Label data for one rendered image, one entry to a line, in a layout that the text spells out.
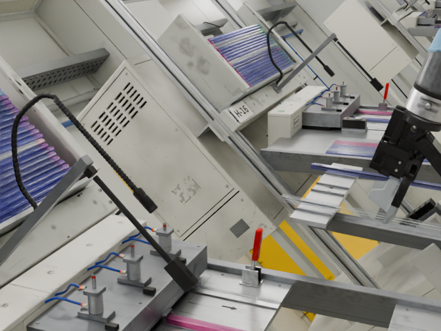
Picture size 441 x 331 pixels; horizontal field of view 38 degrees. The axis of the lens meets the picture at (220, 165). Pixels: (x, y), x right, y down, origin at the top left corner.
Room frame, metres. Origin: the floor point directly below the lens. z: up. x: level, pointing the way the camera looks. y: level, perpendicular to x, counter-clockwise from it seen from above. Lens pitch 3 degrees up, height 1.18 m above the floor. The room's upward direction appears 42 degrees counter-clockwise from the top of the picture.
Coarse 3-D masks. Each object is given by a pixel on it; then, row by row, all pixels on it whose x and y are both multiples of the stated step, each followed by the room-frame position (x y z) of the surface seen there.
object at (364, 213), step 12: (300, 204) 1.25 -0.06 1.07; (312, 204) 1.24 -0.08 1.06; (324, 204) 1.23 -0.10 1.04; (336, 204) 1.24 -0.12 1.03; (360, 216) 1.21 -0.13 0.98; (372, 216) 1.20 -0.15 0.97; (384, 216) 1.20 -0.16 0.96; (396, 216) 1.20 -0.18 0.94; (420, 228) 1.18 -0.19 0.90; (432, 228) 1.17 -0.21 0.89
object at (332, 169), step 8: (312, 168) 1.46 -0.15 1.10; (320, 168) 1.45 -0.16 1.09; (328, 168) 1.44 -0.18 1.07; (336, 168) 1.44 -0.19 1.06; (344, 168) 1.44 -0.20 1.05; (360, 176) 1.42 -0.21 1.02; (368, 176) 1.41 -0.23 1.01; (376, 176) 1.41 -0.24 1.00; (384, 176) 1.40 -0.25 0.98; (416, 184) 1.38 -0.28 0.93; (424, 184) 1.37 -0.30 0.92; (432, 184) 1.37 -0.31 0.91; (440, 184) 1.37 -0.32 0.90
